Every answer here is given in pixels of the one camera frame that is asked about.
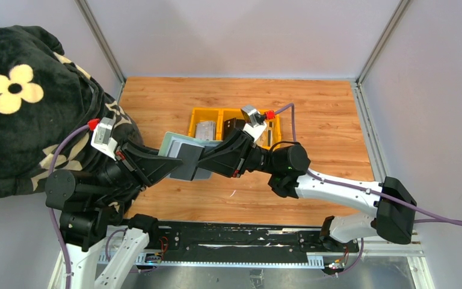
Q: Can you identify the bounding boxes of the left aluminium frame post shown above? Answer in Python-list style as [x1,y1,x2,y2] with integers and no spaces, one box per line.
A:
[75,0,126,87]

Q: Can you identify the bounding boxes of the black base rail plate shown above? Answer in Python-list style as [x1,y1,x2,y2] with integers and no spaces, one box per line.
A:
[147,221,359,264]

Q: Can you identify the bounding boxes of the dark grey credit card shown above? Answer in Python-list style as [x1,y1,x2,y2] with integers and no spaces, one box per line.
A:
[170,143,205,181]

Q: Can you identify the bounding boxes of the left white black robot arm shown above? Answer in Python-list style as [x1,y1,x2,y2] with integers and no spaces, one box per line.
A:
[45,143,183,288]

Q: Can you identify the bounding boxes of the silver cards in left bin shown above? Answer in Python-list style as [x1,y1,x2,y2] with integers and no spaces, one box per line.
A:
[194,120,217,141]

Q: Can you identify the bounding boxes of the right aluminium frame post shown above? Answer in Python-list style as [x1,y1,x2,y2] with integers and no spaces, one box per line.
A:
[356,0,413,85]

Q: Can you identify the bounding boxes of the black card holder in bin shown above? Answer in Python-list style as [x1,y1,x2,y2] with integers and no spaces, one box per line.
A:
[222,117,245,140]

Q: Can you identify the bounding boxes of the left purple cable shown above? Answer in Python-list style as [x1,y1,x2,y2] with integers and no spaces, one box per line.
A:
[48,119,101,289]

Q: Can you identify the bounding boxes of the aluminium frame post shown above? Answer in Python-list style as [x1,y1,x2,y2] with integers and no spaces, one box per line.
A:
[75,0,126,87]
[356,0,413,85]

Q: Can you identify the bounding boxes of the black floral blanket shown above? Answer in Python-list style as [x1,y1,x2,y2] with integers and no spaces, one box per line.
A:
[0,25,143,199]

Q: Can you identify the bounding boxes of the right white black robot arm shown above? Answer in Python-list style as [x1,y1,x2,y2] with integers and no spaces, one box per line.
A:
[197,129,417,244]

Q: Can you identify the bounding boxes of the green card holder wallet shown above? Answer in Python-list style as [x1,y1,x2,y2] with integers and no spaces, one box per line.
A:
[158,132,221,181]

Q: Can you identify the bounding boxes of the left yellow bin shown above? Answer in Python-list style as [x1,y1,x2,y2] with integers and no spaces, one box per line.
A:
[188,108,222,140]

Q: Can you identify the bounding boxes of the middle yellow bin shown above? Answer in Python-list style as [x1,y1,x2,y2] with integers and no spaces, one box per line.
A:
[217,108,245,140]

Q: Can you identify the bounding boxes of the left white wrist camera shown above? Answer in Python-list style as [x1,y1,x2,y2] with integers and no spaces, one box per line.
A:
[91,117,118,160]

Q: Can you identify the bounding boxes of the beige cards in right bin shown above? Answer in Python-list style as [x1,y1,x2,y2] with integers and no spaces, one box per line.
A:
[256,122,274,148]

